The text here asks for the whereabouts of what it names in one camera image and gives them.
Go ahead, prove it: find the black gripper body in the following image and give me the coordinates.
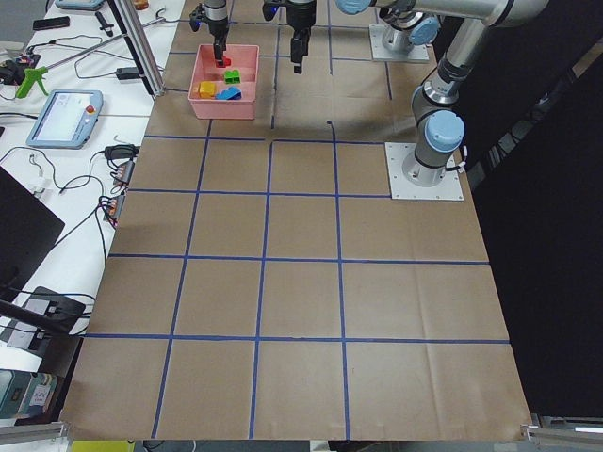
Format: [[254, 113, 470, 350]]
[[285, 0, 317, 39], [204, 0, 229, 43]]

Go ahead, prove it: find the red toy block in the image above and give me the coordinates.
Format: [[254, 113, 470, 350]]
[[215, 56, 232, 68]]

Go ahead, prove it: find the green toy block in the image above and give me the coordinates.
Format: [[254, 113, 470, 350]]
[[223, 69, 241, 85]]

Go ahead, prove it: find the yellow toy block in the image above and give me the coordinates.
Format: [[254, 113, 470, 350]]
[[192, 81, 218, 99]]

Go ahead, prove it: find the blue toy block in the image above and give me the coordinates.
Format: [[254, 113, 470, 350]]
[[215, 87, 242, 101]]

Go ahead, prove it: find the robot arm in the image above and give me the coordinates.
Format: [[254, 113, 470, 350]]
[[189, 1, 440, 73], [336, 1, 547, 187]]

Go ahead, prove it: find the pink plastic box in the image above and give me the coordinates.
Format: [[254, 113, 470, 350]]
[[188, 44, 260, 120]]

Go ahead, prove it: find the black power adapter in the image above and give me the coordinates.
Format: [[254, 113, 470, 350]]
[[115, 67, 140, 80]]

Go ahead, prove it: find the grey usb hub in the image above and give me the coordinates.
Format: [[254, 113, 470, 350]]
[[112, 160, 135, 186], [100, 194, 125, 227]]

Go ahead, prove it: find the black smartphone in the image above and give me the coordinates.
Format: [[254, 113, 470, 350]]
[[32, 16, 71, 31]]

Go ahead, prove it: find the teach pendant tablet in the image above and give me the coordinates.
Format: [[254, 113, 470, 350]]
[[26, 89, 104, 150]]

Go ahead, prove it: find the reacher grabber tool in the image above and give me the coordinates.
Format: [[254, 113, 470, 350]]
[[14, 8, 171, 100]]

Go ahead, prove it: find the brown paper table cover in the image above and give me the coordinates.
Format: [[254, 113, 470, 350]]
[[61, 1, 530, 441]]

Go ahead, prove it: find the black monitor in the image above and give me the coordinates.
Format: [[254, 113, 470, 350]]
[[1, 169, 65, 302]]

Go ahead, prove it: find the black stand base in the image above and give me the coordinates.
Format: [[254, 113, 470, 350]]
[[23, 286, 86, 333]]

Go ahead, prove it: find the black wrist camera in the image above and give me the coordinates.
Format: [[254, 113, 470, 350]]
[[262, 0, 281, 22]]

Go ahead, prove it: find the aluminium frame post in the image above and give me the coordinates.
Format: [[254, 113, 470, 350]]
[[107, 0, 165, 98]]

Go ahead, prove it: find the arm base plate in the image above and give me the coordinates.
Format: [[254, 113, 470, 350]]
[[369, 24, 430, 64], [384, 142, 464, 202]]

